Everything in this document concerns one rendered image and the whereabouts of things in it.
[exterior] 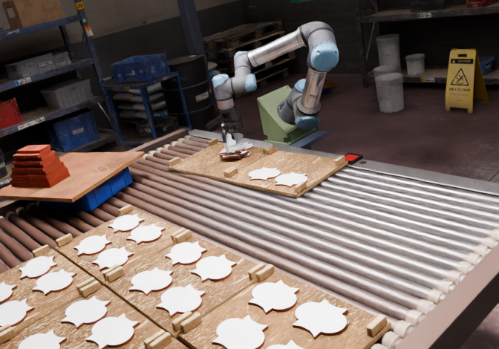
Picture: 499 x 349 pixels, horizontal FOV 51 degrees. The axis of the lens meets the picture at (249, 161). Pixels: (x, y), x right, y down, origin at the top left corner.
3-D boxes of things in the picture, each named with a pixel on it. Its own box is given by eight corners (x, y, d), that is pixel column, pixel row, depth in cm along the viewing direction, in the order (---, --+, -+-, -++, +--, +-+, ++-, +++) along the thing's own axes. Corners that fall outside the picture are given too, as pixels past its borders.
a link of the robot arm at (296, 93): (306, 95, 274) (318, 78, 264) (310, 114, 267) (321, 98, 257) (286, 90, 271) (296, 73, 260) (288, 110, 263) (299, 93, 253)
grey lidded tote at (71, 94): (80, 97, 649) (74, 78, 641) (97, 97, 627) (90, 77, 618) (44, 109, 615) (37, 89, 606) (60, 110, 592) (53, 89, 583)
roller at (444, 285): (116, 173, 280) (113, 165, 278) (466, 297, 136) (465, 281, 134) (108, 177, 277) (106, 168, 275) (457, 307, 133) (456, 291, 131)
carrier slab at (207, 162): (218, 144, 279) (217, 141, 278) (275, 152, 251) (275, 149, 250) (168, 169, 256) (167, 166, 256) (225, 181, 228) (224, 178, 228)
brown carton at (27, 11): (52, 21, 612) (43, -8, 601) (66, 18, 585) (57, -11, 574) (10, 30, 581) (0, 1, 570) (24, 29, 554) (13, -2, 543)
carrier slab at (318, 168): (277, 152, 250) (276, 149, 249) (348, 163, 221) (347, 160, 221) (225, 182, 228) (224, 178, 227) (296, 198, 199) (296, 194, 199)
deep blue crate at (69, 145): (88, 134, 666) (79, 107, 653) (102, 138, 636) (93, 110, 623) (50, 148, 638) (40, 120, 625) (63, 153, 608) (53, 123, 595)
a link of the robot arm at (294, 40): (324, 6, 226) (228, 51, 244) (328, 23, 220) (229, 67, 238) (334, 24, 234) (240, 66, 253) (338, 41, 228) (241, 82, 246)
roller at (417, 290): (108, 177, 277) (105, 168, 275) (457, 307, 133) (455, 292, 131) (100, 180, 274) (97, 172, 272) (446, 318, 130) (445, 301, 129)
